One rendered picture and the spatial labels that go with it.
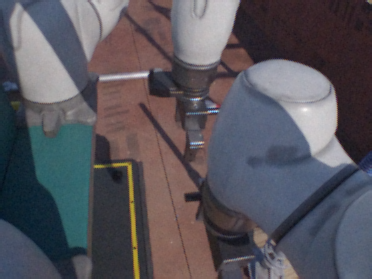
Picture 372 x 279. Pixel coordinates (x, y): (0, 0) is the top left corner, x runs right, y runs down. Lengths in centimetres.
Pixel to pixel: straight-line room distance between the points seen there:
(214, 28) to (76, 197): 37
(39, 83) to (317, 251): 53
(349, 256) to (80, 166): 48
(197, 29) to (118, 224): 68
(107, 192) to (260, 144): 82
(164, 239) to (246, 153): 105
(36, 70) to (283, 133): 47
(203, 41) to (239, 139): 27
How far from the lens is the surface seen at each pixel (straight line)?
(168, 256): 123
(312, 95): 22
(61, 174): 57
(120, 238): 92
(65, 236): 51
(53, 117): 63
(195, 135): 57
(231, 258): 40
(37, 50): 56
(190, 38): 46
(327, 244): 21
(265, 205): 24
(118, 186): 100
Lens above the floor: 117
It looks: 49 degrees down
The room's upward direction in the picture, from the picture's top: 9 degrees clockwise
